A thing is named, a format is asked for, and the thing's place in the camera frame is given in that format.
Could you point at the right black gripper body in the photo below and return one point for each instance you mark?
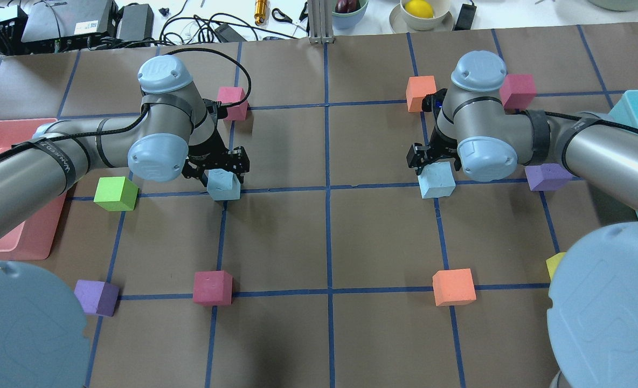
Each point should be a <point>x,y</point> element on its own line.
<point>441,150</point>

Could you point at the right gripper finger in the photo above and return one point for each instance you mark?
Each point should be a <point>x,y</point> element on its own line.
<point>418,167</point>
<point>453,167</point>

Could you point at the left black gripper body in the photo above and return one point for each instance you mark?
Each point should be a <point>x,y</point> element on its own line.
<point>207,155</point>

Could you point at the light blue block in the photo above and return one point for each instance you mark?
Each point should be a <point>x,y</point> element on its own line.
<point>223,185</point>
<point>436,180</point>

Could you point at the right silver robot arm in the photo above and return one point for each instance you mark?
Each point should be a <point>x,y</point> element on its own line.
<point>593,319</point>

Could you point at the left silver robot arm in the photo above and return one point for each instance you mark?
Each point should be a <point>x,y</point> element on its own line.
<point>42,324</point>

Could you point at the left far pink block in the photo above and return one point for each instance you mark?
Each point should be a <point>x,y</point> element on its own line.
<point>233,107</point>

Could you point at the far orange foam block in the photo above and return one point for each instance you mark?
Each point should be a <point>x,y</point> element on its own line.
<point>418,88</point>

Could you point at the orange foam block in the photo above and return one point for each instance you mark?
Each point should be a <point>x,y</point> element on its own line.
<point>418,88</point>
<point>453,287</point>

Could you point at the green foam block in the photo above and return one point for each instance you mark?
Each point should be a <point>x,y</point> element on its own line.
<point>116,194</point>

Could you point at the right pink foam block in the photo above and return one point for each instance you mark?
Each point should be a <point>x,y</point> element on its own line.
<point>518,91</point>

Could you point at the right purple foam block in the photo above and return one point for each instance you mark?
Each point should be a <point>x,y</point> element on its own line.
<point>547,177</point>

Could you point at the purple foam block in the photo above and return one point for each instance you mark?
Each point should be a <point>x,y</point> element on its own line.
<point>97,297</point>
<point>547,177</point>

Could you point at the left near pink block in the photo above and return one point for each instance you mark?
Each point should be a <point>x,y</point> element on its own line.
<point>212,288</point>

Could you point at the near orange foam block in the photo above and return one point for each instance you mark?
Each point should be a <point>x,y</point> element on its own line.
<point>453,287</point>

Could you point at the small black power brick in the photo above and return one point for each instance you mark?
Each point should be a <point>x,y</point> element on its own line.
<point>466,17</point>

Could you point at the cream bowl with lemon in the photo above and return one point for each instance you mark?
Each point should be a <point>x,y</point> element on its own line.
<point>414,16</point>

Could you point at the yellow foam block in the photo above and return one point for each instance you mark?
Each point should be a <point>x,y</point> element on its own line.
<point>552,264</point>

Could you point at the brass cylinder tool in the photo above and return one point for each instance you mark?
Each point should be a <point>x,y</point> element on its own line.
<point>260,11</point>

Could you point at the left purple foam block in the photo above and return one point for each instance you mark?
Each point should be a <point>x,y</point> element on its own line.
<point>97,297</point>

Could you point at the blue bowl with fruit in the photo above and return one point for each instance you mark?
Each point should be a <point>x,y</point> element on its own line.
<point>347,14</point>

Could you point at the pink plastic tray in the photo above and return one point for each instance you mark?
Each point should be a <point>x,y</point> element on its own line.
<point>32,192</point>

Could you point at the black computer box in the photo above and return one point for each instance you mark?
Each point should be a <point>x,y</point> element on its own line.
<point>51,20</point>

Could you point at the aluminium frame post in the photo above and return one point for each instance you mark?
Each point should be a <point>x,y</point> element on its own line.
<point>320,21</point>

